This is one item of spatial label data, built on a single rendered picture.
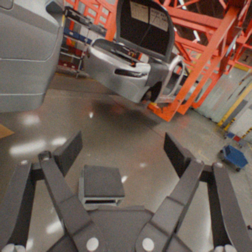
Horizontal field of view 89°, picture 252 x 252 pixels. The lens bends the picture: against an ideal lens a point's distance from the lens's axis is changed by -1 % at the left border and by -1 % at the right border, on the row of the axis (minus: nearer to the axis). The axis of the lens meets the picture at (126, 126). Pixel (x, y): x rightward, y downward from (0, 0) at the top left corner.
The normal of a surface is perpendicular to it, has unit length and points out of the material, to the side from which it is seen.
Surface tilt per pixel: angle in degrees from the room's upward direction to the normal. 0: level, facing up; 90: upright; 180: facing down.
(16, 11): 90
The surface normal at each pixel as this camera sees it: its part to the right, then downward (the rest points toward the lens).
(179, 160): -1.00, -0.02
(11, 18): 0.73, 0.56
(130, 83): 0.04, 0.48
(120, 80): -0.20, 0.37
